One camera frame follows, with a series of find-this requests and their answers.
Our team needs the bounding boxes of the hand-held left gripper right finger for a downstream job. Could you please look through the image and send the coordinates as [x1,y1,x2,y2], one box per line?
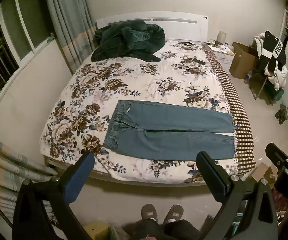
[196,151,278,240]

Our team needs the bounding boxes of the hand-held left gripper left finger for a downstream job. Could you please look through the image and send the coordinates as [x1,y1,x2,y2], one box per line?
[12,152,95,240]

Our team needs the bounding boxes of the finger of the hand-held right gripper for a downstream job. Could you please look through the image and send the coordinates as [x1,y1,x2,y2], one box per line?
[265,143,288,172]

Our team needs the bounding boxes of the blue denim pants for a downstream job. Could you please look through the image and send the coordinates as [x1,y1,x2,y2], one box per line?
[102,100,235,161]

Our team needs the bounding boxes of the small cardboard box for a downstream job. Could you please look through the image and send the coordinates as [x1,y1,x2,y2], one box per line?
[251,162,278,189]

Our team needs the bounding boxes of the green plush slippers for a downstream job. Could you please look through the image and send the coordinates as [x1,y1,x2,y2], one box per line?
[275,103,288,125]

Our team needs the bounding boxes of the person's right grey slipper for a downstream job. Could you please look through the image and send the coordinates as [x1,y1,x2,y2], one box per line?
[163,204,184,224]

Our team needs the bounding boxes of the person's grey slipper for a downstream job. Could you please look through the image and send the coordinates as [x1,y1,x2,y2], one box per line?
[141,204,157,222]
[163,204,184,224]

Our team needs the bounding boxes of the brown checked bed sheet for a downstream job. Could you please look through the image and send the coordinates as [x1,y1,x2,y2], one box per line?
[203,42,257,175]

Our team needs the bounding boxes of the yellow box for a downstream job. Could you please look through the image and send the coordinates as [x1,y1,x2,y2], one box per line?
[83,222,109,240]

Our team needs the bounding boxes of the person's dark trouser legs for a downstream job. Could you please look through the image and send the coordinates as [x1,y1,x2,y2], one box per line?
[129,219,201,240]

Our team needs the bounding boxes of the person's left grey slipper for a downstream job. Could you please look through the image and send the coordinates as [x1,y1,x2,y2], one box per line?
[141,204,157,222]

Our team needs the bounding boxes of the chair with clothes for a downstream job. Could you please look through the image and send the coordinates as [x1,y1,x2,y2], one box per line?
[249,32,288,102]

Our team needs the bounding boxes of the large cardboard box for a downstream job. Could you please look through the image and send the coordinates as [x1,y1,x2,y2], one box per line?
[229,42,259,79]

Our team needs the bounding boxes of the black and white jacket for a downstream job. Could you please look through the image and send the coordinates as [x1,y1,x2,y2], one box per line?
[259,31,288,72]

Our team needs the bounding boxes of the floral bed blanket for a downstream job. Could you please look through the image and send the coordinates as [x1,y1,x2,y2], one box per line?
[40,39,238,183]

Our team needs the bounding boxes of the white nightstand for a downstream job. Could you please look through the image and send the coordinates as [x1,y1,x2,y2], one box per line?
[207,42,236,68]

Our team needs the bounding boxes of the dark green plush blanket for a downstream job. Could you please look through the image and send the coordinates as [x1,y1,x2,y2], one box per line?
[91,21,165,62]

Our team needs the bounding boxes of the green striped curtain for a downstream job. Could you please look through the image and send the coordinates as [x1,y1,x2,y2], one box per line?
[42,0,97,75]

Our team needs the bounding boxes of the window with metal grille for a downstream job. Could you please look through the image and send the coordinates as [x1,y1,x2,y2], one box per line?
[0,0,55,120]

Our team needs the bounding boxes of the white bed headboard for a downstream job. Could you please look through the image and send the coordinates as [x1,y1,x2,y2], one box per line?
[95,11,209,41]

